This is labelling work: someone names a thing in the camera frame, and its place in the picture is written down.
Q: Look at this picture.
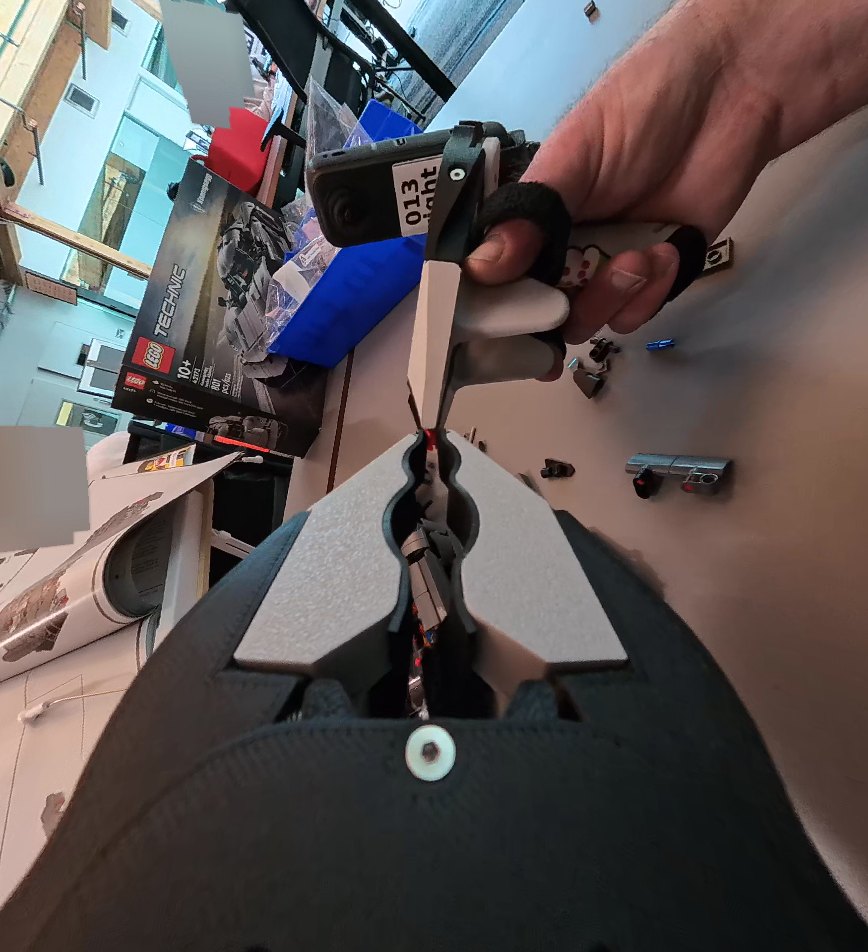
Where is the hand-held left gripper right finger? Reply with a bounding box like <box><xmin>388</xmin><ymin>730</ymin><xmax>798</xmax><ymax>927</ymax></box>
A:
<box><xmin>438</xmin><ymin>431</ymin><xmax>628</xmax><ymax>716</ymax></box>

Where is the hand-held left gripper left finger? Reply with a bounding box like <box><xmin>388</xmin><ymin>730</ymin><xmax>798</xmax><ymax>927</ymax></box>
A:
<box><xmin>233</xmin><ymin>433</ymin><xmax>425</xmax><ymax>718</ymax></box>

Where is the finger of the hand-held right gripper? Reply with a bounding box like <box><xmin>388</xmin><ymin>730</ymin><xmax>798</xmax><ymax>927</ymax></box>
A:
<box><xmin>434</xmin><ymin>344</ymin><xmax>481</xmax><ymax>432</ymax></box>
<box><xmin>406</xmin><ymin>256</ymin><xmax>466</xmax><ymax>434</ymax></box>

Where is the toy car model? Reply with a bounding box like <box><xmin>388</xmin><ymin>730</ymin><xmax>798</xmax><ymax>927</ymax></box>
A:
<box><xmin>397</xmin><ymin>476</ymin><xmax>459</xmax><ymax>718</ymax></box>

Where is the grey panel with black connector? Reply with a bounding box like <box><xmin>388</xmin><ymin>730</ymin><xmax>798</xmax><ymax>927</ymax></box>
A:
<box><xmin>624</xmin><ymin>453</ymin><xmax>733</xmax><ymax>498</ymax></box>

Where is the toy set box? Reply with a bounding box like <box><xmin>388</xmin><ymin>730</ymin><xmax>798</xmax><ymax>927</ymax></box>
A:
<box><xmin>110</xmin><ymin>158</ymin><xmax>332</xmax><ymax>460</ymax></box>

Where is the person's right hand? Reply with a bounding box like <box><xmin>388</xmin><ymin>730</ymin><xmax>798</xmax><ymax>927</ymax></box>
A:
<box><xmin>467</xmin><ymin>0</ymin><xmax>801</xmax><ymax>342</ymax></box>

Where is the plain blue bin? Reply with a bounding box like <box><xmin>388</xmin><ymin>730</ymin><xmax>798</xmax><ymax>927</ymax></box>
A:
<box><xmin>265</xmin><ymin>99</ymin><xmax>436</xmax><ymax>370</ymax></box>

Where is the dark grey toy piece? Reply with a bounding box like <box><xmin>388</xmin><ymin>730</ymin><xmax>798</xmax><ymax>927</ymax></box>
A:
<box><xmin>568</xmin><ymin>355</ymin><xmax>611</xmax><ymax>400</ymax></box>

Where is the red fabric object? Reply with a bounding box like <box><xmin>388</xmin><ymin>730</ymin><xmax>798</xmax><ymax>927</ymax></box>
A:
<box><xmin>188</xmin><ymin>106</ymin><xmax>280</xmax><ymax>196</ymax></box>

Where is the black background desk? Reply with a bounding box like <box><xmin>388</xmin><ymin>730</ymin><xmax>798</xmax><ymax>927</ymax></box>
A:
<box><xmin>239</xmin><ymin>0</ymin><xmax>459</xmax><ymax>103</ymax></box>

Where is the instruction booklet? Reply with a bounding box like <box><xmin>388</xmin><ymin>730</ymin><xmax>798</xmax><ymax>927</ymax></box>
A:
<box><xmin>0</xmin><ymin>446</ymin><xmax>247</xmax><ymax>952</ymax></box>

